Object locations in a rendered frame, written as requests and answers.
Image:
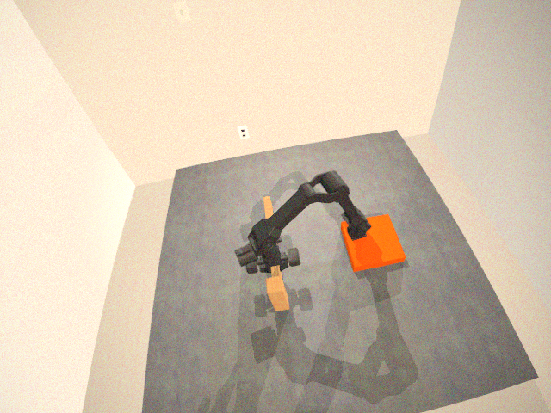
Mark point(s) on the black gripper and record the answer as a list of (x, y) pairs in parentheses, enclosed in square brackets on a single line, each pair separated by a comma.
[(282, 259)]

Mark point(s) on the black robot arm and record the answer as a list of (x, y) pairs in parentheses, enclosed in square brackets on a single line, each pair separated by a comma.
[(265, 235)]

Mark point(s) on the wooden post with slot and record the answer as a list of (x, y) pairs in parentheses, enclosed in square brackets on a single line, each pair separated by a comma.
[(277, 293)]

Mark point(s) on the wooden side rail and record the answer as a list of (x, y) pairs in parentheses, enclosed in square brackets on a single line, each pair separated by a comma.
[(275, 271)]

